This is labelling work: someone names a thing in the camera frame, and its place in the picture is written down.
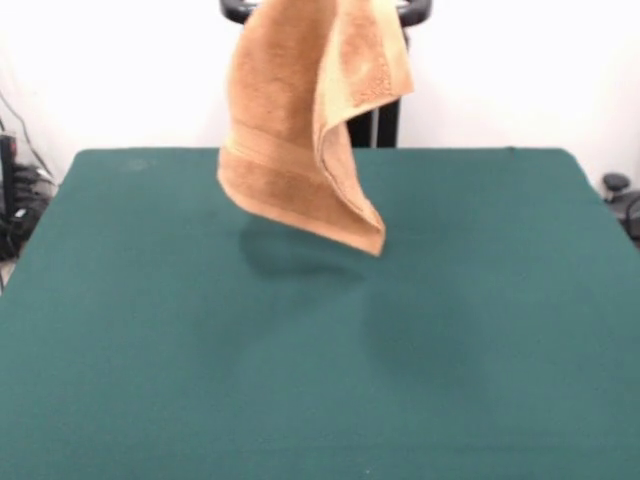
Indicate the dark green table cloth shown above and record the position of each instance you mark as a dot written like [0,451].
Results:
[200,375]

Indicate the tan terry towel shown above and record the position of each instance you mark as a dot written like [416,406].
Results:
[280,125]

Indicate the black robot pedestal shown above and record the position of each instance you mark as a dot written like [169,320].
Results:
[385,125]

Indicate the black electronics box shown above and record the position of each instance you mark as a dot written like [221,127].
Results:
[7,170]

